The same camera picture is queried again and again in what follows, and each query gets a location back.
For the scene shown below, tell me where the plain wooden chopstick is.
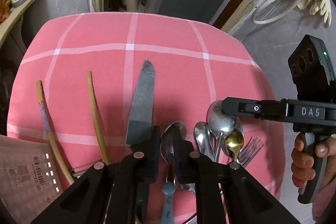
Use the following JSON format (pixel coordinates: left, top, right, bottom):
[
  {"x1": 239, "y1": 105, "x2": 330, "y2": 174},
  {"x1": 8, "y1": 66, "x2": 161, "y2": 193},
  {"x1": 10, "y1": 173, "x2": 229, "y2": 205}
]
[{"x1": 87, "y1": 71, "x2": 110, "y2": 165}]

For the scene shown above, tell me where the wooden chopstick purple band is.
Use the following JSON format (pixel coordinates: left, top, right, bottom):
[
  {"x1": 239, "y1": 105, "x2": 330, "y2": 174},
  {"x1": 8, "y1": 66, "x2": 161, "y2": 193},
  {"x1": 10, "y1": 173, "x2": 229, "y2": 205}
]
[{"x1": 37, "y1": 80, "x2": 75, "y2": 185}]

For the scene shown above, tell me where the spoon with blue handle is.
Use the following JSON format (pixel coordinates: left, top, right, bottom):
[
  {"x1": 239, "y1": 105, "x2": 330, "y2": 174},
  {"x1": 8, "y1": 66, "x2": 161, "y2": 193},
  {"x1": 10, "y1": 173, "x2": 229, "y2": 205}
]
[{"x1": 160, "y1": 121, "x2": 186, "y2": 224}]

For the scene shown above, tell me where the gold spoon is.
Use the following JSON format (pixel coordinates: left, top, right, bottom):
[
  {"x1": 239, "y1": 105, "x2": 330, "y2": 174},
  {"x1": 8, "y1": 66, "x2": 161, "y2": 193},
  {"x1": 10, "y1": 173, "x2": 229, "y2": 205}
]
[{"x1": 225, "y1": 128, "x2": 244, "y2": 162}]

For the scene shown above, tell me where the small steel spoon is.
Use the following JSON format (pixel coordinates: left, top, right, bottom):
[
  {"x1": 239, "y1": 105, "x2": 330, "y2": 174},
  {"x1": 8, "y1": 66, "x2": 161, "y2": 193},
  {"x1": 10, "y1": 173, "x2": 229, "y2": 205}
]
[{"x1": 194, "y1": 122, "x2": 215, "y2": 161}]

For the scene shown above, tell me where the steel fork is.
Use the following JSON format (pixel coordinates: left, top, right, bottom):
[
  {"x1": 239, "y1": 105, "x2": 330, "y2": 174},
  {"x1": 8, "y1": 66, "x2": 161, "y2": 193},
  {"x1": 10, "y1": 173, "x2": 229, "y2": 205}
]
[{"x1": 238, "y1": 136, "x2": 264, "y2": 167}]

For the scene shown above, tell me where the steel kitchen knife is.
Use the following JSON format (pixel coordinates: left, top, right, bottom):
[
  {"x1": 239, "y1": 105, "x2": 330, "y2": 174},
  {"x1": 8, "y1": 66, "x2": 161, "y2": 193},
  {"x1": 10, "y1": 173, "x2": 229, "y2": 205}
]
[{"x1": 126, "y1": 60, "x2": 155, "y2": 145}]

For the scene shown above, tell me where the large steel serving spoon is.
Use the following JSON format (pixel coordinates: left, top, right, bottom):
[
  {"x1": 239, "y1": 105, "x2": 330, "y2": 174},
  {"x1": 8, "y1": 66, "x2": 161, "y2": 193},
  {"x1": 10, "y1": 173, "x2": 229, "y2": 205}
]
[{"x1": 207, "y1": 100, "x2": 244, "y2": 162}]

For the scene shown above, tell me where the grey perforated utensil holder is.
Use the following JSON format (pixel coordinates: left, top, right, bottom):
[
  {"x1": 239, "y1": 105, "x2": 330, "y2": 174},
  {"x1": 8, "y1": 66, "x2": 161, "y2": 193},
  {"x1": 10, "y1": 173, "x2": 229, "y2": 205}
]
[{"x1": 0, "y1": 135, "x2": 63, "y2": 223}]

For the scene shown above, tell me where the beige kitchen counter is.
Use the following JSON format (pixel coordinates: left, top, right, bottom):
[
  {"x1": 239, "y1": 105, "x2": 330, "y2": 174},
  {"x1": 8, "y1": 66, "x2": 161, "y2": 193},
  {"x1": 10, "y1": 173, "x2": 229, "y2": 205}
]
[{"x1": 0, "y1": 0, "x2": 36, "y2": 47}]

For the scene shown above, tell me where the person's right hand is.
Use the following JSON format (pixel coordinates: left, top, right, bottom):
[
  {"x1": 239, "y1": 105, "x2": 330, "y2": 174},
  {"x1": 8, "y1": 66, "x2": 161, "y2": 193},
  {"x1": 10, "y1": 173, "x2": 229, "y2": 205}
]
[{"x1": 291, "y1": 135, "x2": 336, "y2": 189}]

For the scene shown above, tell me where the pink checked tablecloth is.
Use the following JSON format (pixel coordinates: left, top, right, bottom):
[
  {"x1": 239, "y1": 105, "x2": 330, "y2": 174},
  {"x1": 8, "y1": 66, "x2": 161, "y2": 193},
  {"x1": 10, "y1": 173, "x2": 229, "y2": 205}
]
[{"x1": 7, "y1": 11, "x2": 286, "y2": 224}]

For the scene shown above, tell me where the white hose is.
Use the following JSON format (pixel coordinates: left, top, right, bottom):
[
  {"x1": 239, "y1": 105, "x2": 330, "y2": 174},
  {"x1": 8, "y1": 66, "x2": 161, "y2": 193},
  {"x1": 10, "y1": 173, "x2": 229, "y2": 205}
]
[{"x1": 251, "y1": 0, "x2": 316, "y2": 25}]

